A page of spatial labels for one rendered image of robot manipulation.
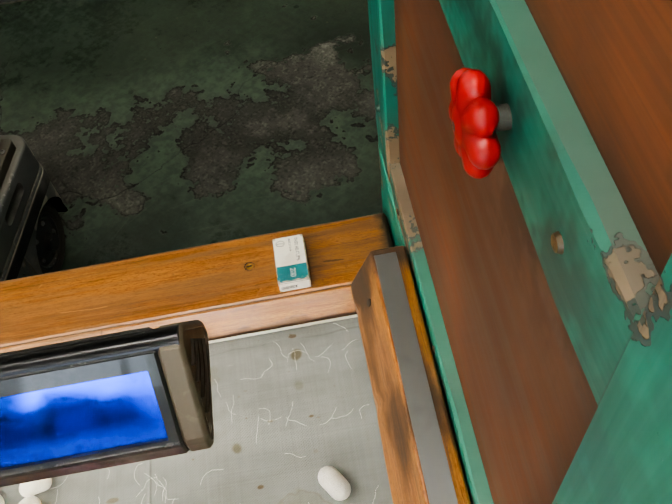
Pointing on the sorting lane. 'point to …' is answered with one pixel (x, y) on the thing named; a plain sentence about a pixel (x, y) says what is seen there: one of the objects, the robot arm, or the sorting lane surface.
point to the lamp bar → (104, 401)
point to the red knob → (476, 121)
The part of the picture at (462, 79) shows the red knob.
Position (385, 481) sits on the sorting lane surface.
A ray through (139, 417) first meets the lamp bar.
